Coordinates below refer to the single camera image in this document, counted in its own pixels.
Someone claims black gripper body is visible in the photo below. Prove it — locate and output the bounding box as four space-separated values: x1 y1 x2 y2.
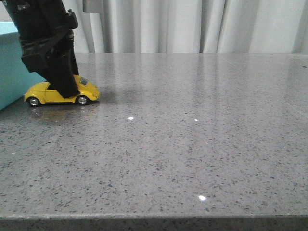
4 0 78 73

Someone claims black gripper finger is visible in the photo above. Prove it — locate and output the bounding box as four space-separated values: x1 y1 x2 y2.
47 47 79 98
71 47 79 75

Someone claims yellow toy beetle car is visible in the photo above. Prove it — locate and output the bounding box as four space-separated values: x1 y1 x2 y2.
24 75 100 107

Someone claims turquoise blue box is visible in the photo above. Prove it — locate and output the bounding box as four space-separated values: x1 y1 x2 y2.
0 22 45 109

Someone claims white pleated curtain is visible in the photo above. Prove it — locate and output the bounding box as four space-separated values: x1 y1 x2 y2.
64 0 308 54

